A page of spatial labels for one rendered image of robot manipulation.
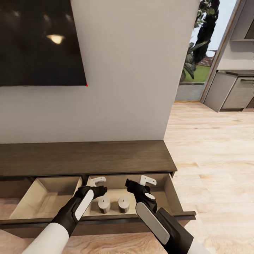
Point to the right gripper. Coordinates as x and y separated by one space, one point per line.
133 187

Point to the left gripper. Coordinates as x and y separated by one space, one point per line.
100 191

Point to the dishwasher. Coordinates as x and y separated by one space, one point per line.
240 94

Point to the wall mounted tv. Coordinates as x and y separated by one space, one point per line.
39 44

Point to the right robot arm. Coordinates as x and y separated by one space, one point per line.
171 235

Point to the pillar candle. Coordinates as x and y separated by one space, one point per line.
104 204
123 204

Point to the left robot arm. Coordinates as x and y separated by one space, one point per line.
54 237

